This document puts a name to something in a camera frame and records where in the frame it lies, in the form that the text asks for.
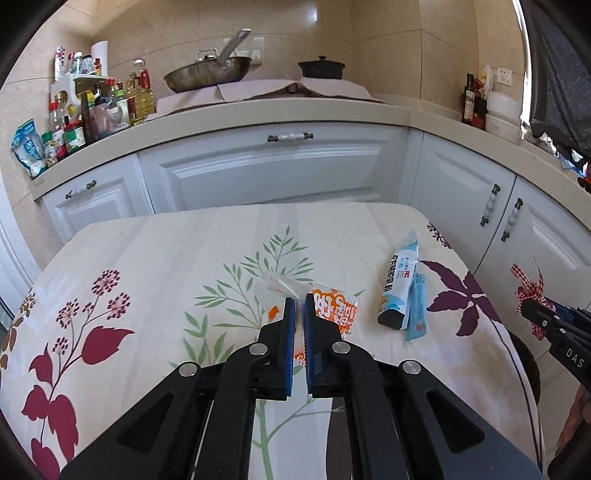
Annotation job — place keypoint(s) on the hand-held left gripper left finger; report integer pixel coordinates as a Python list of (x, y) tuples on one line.
[(290, 341)]

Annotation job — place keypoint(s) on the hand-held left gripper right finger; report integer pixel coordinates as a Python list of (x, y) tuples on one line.
[(310, 341)]

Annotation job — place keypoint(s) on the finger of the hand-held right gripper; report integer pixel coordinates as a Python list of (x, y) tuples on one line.
[(538, 316), (568, 314)]

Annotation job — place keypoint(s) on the red checkered ribbon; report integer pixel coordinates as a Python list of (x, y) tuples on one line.
[(526, 288)]

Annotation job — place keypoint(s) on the orange snack wrapper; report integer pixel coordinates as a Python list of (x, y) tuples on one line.
[(339, 307)]

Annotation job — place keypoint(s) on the black round waste bin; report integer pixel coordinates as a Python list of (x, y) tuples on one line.
[(528, 369)]

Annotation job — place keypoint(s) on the person's right hand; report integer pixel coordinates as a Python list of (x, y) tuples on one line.
[(572, 415)]

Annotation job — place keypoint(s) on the clear plastic wrapper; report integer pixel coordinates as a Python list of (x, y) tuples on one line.
[(279, 282)]

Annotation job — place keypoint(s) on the white cabinet door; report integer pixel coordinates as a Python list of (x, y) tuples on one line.
[(452, 194), (554, 240)]

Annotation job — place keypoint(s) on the blue and white tube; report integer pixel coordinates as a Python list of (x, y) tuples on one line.
[(397, 281)]

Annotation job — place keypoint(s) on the light blue narrow sachet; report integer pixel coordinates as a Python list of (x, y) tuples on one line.
[(418, 314)]

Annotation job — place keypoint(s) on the floral tablecloth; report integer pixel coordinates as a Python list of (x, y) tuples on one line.
[(161, 249)]

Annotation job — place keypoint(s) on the wide white cabinet front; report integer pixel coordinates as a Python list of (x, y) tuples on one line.
[(277, 175)]

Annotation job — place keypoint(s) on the white lidded bowl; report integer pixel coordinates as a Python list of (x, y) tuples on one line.
[(503, 106)]

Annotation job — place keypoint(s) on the dark grey cloth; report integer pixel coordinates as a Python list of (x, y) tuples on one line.
[(563, 92)]

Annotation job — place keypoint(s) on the beige stone countertop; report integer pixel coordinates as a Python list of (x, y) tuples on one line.
[(323, 115)]

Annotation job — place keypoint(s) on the dark glass bottle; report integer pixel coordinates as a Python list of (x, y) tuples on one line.
[(469, 99)]

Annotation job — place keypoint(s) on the small white drawer front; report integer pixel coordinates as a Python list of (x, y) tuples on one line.
[(106, 203)]

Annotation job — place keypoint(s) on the red packet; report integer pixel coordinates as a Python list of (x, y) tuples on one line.
[(481, 85)]

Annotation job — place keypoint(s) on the pink stove cover cloth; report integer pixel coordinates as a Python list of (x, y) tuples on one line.
[(258, 87)]

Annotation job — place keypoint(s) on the black lidded pot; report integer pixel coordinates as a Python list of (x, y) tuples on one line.
[(323, 69)]

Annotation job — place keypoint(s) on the metal wok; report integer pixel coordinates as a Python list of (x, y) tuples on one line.
[(203, 76)]

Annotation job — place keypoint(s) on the cluster of condiment bottles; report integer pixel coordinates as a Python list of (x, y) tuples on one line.
[(101, 110)]

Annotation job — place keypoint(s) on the blue snack bag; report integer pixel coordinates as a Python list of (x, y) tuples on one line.
[(30, 147)]

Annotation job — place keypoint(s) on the white spice rack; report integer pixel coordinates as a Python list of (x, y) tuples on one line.
[(69, 83)]

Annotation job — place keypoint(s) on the white paper towel roll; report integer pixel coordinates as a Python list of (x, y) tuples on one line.
[(99, 57)]

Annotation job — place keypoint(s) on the white wall socket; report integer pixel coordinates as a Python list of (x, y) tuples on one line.
[(258, 46), (505, 76)]

